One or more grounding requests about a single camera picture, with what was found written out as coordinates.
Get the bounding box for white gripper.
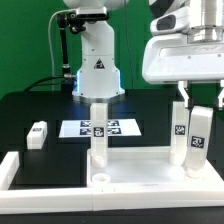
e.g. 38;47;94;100
142;33;224;109

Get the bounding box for white desk top panel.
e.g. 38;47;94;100
87;146;224;192

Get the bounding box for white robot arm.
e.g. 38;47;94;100
63;0;224;108

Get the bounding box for fiducial marker sheet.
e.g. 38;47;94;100
59;119;141;138

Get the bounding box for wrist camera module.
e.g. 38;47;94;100
150;6;190;36

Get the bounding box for silver camera on stand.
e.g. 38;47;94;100
76;7;108;21

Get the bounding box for white camera cable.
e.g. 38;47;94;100
48;9;73;78

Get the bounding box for black cables on table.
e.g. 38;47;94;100
23;76;66;93

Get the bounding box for white L-shaped fixture frame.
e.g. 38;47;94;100
0;152;224;214

